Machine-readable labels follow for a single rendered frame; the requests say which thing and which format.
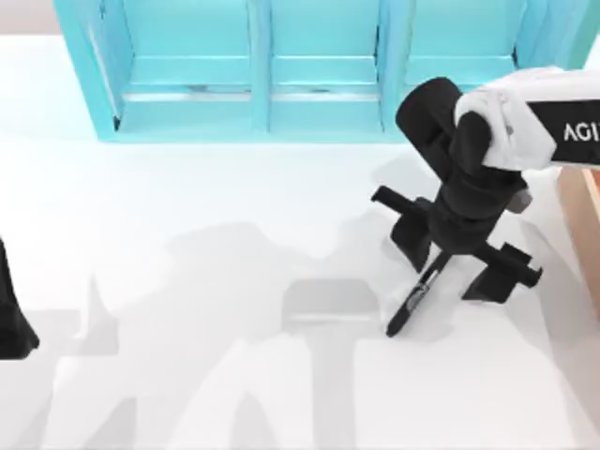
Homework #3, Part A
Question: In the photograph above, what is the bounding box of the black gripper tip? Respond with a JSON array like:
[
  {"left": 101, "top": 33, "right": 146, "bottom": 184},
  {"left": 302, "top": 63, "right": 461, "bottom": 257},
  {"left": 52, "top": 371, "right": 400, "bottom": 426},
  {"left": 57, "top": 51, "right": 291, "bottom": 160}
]
[{"left": 0, "top": 237, "right": 41, "bottom": 362}]

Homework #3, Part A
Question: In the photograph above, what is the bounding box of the light blue rack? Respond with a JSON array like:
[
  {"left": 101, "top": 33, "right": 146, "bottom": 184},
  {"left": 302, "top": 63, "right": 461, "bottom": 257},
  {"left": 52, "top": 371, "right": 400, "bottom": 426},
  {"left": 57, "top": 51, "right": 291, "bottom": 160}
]
[{"left": 51, "top": 0, "right": 590, "bottom": 144}]

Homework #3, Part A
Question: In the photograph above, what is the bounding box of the pale grey rounded box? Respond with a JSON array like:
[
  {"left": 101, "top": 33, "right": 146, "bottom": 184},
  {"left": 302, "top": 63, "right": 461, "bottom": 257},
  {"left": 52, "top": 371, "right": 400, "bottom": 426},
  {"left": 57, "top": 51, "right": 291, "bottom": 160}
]
[{"left": 507, "top": 187, "right": 533, "bottom": 215}]

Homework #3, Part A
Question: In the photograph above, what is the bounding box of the black marker pen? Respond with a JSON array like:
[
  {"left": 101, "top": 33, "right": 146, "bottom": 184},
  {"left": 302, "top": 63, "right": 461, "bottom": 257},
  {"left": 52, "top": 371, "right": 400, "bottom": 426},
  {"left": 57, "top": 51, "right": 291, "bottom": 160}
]
[{"left": 385, "top": 254, "right": 447, "bottom": 339}]

